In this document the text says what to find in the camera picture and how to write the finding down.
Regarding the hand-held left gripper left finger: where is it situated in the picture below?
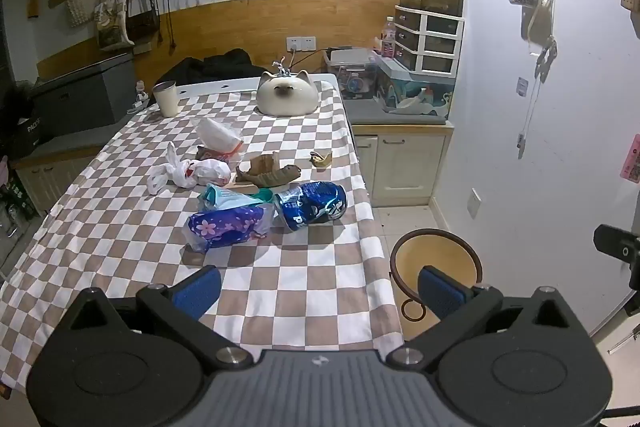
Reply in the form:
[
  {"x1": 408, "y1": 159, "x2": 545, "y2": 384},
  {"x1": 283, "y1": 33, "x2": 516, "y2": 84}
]
[{"x1": 60, "y1": 266, "x2": 253, "y2": 370}]

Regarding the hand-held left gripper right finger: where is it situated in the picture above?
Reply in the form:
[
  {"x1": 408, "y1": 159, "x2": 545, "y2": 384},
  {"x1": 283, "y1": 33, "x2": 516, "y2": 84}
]
[{"x1": 387, "y1": 266, "x2": 577, "y2": 370}]

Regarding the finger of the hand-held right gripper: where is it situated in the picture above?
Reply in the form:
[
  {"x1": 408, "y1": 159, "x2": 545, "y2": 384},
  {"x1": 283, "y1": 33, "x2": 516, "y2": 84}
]
[{"x1": 594, "y1": 224, "x2": 640, "y2": 290}]

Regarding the beige bin brown rim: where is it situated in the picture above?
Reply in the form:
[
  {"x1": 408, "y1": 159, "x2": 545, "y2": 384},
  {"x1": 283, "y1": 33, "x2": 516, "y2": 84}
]
[{"x1": 390, "y1": 228, "x2": 484, "y2": 323}]

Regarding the purple floral packet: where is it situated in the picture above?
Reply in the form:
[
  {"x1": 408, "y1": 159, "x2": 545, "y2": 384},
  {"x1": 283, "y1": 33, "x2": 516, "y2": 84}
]
[{"x1": 181, "y1": 204, "x2": 267, "y2": 253}]

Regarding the light blue tissue packet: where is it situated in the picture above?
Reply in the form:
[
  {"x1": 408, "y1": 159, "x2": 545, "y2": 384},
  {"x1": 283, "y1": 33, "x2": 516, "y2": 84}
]
[{"x1": 197, "y1": 184, "x2": 261, "y2": 212}]

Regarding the white plastic bag red print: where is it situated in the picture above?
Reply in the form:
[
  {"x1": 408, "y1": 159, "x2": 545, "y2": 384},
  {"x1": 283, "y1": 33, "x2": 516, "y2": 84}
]
[{"x1": 147, "y1": 141, "x2": 232, "y2": 195}]

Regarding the brown paper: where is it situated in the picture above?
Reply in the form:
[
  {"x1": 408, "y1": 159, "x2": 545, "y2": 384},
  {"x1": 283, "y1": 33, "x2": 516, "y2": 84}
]
[{"x1": 235, "y1": 152, "x2": 301, "y2": 188}]

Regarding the red snack packet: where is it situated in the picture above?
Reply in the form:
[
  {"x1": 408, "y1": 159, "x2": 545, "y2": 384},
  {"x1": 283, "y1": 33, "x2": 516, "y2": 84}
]
[{"x1": 196, "y1": 146, "x2": 242, "y2": 164}]

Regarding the blue snack bag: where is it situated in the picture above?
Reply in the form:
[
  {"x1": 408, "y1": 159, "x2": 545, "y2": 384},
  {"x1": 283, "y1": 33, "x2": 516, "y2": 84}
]
[{"x1": 272, "y1": 181, "x2": 348, "y2": 233}]

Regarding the white orange plastic wrapper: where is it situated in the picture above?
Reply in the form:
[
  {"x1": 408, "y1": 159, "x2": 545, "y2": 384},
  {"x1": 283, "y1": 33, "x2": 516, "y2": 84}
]
[{"x1": 190, "y1": 117, "x2": 245, "y2": 155}]

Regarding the brown white checkered tablecloth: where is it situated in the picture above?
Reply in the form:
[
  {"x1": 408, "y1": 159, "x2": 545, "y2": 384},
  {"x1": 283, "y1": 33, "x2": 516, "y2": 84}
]
[{"x1": 0, "y1": 79, "x2": 405, "y2": 395}]

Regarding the cream cabinet grey top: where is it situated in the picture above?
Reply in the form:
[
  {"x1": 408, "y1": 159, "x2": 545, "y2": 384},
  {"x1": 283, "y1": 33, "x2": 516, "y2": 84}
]
[{"x1": 344, "y1": 98, "x2": 455, "y2": 208}]

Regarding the cream low cabinet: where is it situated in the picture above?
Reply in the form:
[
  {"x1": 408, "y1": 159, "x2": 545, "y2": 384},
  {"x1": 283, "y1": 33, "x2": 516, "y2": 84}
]
[{"x1": 10, "y1": 122, "x2": 131, "y2": 218}]

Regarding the cream cup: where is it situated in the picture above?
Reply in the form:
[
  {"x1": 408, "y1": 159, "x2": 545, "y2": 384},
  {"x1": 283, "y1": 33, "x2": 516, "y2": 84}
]
[{"x1": 152, "y1": 81, "x2": 180, "y2": 118}]

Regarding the teal storage box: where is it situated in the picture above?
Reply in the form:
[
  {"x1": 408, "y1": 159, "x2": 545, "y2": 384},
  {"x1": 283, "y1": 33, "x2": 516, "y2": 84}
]
[{"x1": 375, "y1": 57, "x2": 453, "y2": 115}]

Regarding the white table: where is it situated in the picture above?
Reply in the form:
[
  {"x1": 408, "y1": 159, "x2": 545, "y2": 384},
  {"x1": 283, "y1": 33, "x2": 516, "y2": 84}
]
[{"x1": 175, "y1": 74, "x2": 373, "y2": 202}]

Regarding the black jacket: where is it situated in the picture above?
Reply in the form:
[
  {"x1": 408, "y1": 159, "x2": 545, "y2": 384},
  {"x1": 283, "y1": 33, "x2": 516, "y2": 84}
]
[{"x1": 157, "y1": 49, "x2": 266, "y2": 88}]

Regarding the grey storage box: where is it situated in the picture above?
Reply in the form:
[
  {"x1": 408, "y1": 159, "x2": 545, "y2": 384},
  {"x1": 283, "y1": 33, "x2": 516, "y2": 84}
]
[{"x1": 31, "y1": 53, "x2": 138, "y2": 130}]

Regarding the clear storage box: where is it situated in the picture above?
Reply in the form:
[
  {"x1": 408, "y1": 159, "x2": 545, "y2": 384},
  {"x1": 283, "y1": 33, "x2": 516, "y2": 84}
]
[{"x1": 322, "y1": 48, "x2": 381, "y2": 100}]

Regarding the white drawer unit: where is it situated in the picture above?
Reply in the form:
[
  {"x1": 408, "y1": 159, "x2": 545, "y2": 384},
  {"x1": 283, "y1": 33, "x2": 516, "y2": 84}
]
[{"x1": 393, "y1": 5, "x2": 465, "y2": 78}]

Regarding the pink cap bottle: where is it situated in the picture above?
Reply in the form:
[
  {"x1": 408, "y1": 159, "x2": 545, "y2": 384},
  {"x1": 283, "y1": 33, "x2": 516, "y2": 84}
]
[{"x1": 381, "y1": 17, "x2": 397, "y2": 58}]

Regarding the black mesh bag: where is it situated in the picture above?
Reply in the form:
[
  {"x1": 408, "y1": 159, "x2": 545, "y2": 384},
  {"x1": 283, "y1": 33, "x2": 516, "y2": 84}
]
[{"x1": 125, "y1": 0, "x2": 161, "y2": 44}]

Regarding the printed tote bag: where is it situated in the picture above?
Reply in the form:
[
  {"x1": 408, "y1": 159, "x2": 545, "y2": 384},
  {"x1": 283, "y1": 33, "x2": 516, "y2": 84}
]
[{"x1": 95, "y1": 0, "x2": 136, "y2": 52}]

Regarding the pink wall sticker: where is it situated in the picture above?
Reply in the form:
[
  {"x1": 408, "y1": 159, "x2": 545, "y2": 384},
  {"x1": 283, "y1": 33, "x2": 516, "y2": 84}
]
[{"x1": 620, "y1": 134, "x2": 640, "y2": 182}]

